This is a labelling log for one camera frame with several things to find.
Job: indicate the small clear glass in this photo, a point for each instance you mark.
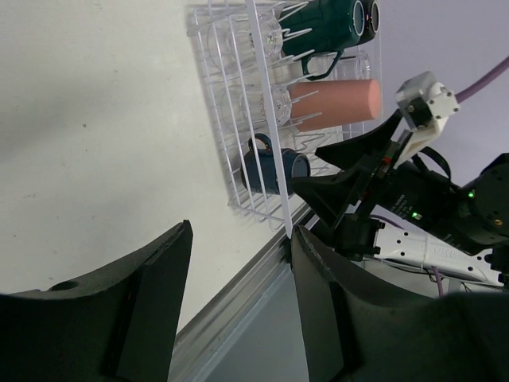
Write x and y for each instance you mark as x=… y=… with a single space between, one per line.
x=231 y=41

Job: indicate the dark green ceramic mug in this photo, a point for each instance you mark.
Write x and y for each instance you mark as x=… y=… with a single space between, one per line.
x=320 y=27

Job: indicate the small black mug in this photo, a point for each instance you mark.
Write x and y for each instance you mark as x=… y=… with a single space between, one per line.
x=259 y=173

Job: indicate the aluminium extrusion rail frame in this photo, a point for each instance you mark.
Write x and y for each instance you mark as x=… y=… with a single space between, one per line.
x=251 y=330

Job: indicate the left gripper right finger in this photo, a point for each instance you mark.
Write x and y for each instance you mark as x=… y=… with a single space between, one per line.
x=358 y=327

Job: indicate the orange plastic cup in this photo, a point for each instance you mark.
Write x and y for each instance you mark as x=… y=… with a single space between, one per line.
x=332 y=103

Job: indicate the white wire dish rack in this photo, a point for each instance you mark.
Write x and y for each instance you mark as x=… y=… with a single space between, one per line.
x=276 y=210

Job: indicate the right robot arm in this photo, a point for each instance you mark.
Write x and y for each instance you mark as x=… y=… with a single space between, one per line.
x=470 y=219

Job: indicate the black ceramic mug cream inside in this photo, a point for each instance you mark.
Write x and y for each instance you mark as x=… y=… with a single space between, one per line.
x=371 y=21

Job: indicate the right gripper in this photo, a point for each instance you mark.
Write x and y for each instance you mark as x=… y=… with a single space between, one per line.
x=345 y=201

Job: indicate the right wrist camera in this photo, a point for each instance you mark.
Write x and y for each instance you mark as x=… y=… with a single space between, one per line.
x=426 y=105

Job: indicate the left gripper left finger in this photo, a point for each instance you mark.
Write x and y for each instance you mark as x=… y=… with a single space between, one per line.
x=116 y=323

